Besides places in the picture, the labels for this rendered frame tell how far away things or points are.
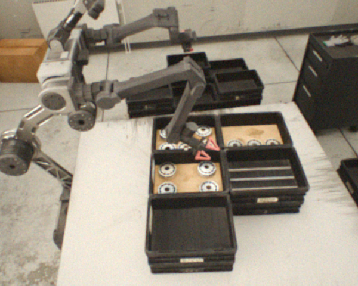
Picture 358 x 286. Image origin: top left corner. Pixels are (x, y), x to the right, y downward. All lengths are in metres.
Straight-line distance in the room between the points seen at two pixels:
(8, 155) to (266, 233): 1.46
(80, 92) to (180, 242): 0.81
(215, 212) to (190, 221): 0.13
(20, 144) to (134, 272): 0.98
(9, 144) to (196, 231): 1.17
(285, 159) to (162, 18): 1.02
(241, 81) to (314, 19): 2.33
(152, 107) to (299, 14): 2.94
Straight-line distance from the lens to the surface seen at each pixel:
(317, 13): 5.11
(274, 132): 2.04
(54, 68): 1.41
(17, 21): 4.76
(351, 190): 2.61
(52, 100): 1.34
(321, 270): 1.72
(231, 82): 3.02
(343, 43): 3.05
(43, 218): 2.84
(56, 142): 3.40
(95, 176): 2.01
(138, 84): 1.27
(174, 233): 1.56
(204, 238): 1.54
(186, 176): 1.74
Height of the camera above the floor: 2.20
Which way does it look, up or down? 45 degrees down
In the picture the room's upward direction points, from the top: 3 degrees counter-clockwise
